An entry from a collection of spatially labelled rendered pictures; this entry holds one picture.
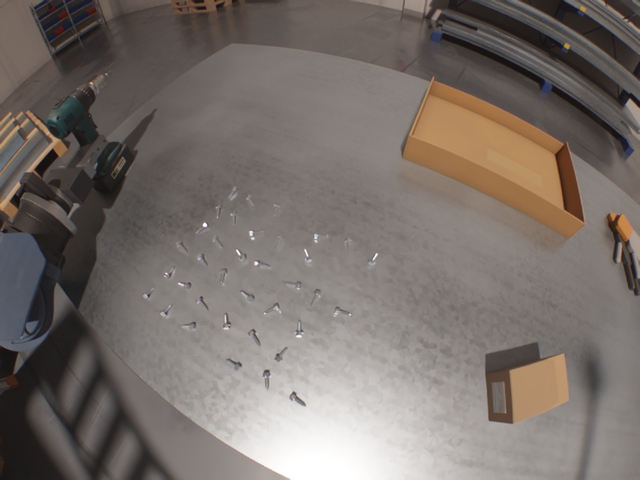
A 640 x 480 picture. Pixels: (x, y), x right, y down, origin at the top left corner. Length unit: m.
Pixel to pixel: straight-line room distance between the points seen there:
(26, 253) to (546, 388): 0.78
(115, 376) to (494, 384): 1.31
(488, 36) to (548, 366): 3.42
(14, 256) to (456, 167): 0.78
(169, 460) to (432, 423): 1.03
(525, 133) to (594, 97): 3.15
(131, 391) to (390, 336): 1.11
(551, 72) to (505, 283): 3.34
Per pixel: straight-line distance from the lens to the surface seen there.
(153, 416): 1.24
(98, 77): 0.67
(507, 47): 3.59
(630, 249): 0.88
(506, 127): 0.84
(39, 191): 0.57
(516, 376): 0.40
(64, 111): 0.60
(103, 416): 1.42
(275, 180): 0.51
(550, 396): 0.45
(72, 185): 0.56
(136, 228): 0.56
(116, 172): 0.68
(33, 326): 0.62
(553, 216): 0.63
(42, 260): 0.51
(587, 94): 3.87
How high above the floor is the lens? 1.03
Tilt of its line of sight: 61 degrees down
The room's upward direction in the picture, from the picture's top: straight up
